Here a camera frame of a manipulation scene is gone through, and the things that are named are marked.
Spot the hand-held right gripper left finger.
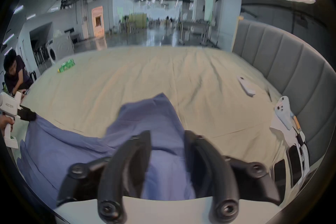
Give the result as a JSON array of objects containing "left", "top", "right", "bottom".
[{"left": 56, "top": 130, "right": 152, "bottom": 224}]

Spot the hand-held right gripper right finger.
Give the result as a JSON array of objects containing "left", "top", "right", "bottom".
[{"left": 183, "top": 130, "right": 282, "bottom": 224}]

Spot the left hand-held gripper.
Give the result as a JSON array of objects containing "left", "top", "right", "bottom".
[{"left": 0, "top": 92, "right": 38, "bottom": 149}]

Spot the blue shirt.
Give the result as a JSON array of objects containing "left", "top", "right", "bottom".
[{"left": 17, "top": 93, "right": 198, "bottom": 209}]

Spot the person's left hand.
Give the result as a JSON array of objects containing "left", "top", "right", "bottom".
[{"left": 0, "top": 116, "right": 14, "bottom": 137}]

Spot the green plastic bottle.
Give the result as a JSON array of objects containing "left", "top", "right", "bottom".
[{"left": 57, "top": 59, "right": 76, "bottom": 73}]

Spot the white washing machine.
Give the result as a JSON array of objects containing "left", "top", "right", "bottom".
[{"left": 46, "top": 33, "right": 76, "bottom": 66}]

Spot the white device with black panels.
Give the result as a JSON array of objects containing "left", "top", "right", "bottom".
[{"left": 269, "top": 125, "right": 311, "bottom": 190}]

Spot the white remote control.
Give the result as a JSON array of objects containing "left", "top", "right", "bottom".
[{"left": 237, "top": 75, "right": 257, "bottom": 97}]

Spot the white phone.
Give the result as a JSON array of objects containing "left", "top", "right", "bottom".
[{"left": 274, "top": 96, "right": 294, "bottom": 131}]

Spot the bed with beige sheet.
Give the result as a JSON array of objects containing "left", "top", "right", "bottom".
[{"left": 16, "top": 45, "right": 311, "bottom": 208}]

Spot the grey padded headboard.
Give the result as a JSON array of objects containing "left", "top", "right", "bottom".
[{"left": 232, "top": 19, "right": 336, "bottom": 168}]

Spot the metal-framed table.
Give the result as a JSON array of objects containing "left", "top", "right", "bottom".
[{"left": 179, "top": 20, "right": 212, "bottom": 45}]

